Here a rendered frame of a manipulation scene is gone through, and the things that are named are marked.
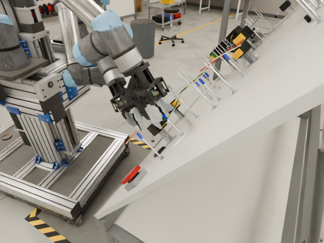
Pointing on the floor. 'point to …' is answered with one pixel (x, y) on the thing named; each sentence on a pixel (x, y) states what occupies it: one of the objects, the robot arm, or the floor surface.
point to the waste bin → (144, 36)
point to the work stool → (171, 24)
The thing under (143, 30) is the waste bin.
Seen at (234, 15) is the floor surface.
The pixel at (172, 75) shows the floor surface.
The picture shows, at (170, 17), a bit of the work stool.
